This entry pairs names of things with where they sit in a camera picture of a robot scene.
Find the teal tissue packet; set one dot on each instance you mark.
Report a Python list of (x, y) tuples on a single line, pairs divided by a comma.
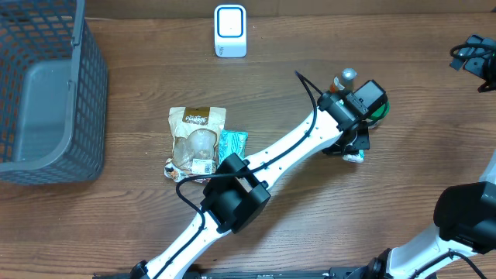
[(232, 142)]

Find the dark grey mesh plastic basket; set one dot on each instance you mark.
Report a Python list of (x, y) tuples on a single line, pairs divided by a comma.
[(54, 89)]

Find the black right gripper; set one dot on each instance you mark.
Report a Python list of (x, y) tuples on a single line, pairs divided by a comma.
[(477, 60)]

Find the brown snack bag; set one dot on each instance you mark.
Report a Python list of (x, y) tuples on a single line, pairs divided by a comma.
[(196, 133)]

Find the green lid white jar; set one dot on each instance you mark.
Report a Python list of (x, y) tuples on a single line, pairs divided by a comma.
[(375, 119)]

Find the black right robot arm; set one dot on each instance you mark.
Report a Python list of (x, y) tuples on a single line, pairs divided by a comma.
[(463, 226)]

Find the green white tissue pack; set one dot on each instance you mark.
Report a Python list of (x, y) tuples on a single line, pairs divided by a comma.
[(355, 157)]

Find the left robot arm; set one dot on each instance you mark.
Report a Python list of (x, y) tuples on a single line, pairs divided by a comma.
[(240, 188)]

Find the white barcode scanner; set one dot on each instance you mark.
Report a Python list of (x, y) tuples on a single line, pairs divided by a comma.
[(230, 38)]

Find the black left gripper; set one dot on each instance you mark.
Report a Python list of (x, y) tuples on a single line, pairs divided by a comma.
[(364, 144)]

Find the yellow liquid bottle grey cap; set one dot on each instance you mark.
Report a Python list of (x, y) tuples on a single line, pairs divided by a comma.
[(344, 81)]

